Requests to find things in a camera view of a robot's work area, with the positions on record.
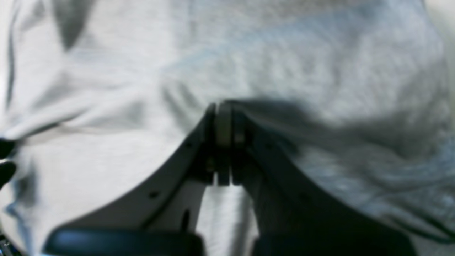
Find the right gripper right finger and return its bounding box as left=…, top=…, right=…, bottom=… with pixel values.
left=233, top=104, right=416, bottom=256

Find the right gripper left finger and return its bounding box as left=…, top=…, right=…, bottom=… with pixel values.
left=43, top=103, right=232, bottom=256

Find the grey t-shirt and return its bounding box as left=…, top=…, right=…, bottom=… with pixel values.
left=1, top=0, right=454, bottom=256

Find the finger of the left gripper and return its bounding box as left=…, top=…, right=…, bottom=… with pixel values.
left=0, top=138, right=16, bottom=159
left=0, top=162, right=17, bottom=188

